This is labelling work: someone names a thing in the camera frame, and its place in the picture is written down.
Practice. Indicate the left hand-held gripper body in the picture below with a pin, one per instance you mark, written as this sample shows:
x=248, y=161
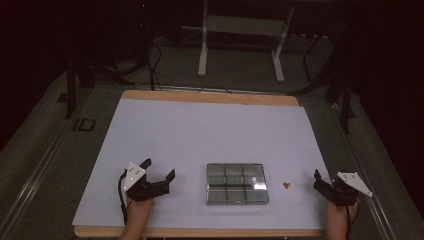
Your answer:
x=146, y=190

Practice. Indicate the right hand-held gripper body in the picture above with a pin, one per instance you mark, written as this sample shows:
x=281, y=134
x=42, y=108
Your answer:
x=343, y=196

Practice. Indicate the small brown metal parts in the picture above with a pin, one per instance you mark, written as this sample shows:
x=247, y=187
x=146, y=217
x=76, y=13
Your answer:
x=286, y=185

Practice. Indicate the clear plastic compartment box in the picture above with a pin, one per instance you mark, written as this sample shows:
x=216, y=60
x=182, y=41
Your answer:
x=236, y=183

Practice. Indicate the person's right hand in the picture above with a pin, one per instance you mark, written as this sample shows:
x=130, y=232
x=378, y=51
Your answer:
x=336, y=213

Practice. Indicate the person's left hand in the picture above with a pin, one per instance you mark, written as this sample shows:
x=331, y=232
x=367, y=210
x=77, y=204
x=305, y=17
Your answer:
x=138, y=208

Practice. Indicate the white table mat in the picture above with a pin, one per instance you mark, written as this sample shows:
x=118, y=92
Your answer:
x=200, y=133

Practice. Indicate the black metal stand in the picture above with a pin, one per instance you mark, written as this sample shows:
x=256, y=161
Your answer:
x=345, y=100
x=71, y=86

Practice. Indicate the white metal stand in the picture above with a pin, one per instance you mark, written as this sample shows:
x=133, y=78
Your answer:
x=245, y=25

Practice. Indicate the black floor bracket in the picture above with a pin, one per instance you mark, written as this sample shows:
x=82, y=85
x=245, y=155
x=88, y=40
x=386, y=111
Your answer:
x=84, y=124

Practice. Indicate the metal floor rail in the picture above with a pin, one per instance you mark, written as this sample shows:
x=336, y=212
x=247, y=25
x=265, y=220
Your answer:
x=33, y=180

